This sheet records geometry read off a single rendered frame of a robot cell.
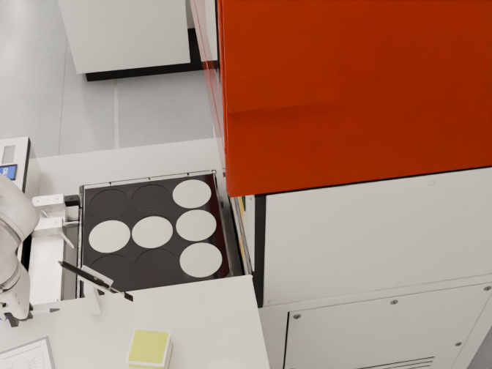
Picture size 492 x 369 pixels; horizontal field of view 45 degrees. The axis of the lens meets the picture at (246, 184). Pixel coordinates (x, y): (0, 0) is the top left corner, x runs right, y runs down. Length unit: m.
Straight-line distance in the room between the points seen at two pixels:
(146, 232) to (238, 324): 0.38
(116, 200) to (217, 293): 0.44
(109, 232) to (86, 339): 0.34
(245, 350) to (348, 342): 0.53
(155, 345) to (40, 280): 0.43
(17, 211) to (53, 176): 0.72
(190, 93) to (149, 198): 1.81
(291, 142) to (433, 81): 0.26
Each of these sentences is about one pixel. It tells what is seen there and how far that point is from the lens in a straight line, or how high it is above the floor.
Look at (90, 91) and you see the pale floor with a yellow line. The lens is 3.47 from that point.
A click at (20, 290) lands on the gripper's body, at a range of 1.23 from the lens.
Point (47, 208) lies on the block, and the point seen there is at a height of 0.89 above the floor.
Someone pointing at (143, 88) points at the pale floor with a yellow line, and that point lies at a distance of 3.43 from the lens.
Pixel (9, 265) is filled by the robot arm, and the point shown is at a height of 1.21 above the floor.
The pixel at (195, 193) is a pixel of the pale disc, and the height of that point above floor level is 0.90.
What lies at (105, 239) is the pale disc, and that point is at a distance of 1.53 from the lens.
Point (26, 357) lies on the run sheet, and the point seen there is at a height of 0.97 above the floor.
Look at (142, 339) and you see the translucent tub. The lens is 1.20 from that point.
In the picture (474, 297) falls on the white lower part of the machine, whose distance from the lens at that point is 1.71.
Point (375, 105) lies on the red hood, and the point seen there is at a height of 1.42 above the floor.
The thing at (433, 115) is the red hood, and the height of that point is 1.38.
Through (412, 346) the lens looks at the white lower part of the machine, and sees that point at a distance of 1.85.
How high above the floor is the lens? 2.08
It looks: 47 degrees down
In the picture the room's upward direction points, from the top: straight up
